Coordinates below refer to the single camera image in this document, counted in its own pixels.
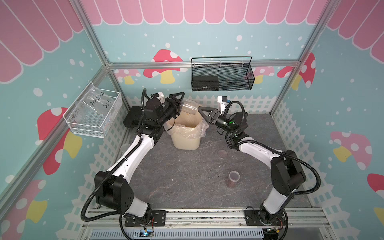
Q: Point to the clear plastic bin liner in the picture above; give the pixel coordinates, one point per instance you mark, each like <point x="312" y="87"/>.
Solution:
<point x="187" y="126"/>

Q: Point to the black plastic tool case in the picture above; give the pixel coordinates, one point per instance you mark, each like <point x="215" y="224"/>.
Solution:
<point x="134" y="117"/>

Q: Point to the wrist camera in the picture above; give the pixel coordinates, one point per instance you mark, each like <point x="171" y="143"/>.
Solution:
<point x="223" y="102"/>
<point x="160" y="96"/>

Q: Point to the black wire mesh basket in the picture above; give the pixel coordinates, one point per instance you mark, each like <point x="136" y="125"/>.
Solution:
<point x="235" y="73"/>

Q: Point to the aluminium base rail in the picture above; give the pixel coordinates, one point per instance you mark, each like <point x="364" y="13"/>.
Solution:
<point x="214" y="224"/>

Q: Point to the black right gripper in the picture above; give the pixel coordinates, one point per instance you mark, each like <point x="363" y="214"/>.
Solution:
<point x="213" y="118"/>

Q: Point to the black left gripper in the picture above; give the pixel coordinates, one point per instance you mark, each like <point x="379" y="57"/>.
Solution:
<point x="175" y="106"/>

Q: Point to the cream plastic trash bin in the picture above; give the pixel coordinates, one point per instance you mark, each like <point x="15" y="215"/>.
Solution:
<point x="185" y="144"/>

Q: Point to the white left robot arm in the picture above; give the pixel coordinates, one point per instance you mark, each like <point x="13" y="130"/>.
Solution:
<point x="112" y="187"/>

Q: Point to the clear jar lid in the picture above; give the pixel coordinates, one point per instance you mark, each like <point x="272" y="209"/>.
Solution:
<point x="222" y="154"/>

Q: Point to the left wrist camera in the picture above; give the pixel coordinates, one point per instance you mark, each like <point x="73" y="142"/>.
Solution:
<point x="160" y="96"/>

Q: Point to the white wire wall basket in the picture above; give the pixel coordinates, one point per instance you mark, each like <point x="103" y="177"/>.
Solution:
<point x="81" y="130"/>

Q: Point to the clear plastic bag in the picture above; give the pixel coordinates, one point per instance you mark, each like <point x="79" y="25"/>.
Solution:
<point x="96" y="111"/>

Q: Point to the clear tea jar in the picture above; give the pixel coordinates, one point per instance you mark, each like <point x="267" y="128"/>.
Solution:
<point x="233" y="179"/>
<point x="124" y="147"/>
<point x="189" y="107"/>

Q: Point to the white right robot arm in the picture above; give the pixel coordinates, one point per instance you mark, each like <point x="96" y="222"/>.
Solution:
<point x="287" y="175"/>

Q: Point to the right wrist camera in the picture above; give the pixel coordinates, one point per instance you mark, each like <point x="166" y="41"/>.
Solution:
<point x="223" y="102"/>

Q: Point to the black box in basket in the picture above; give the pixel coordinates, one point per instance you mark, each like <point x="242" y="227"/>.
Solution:
<point x="205" y="83"/>

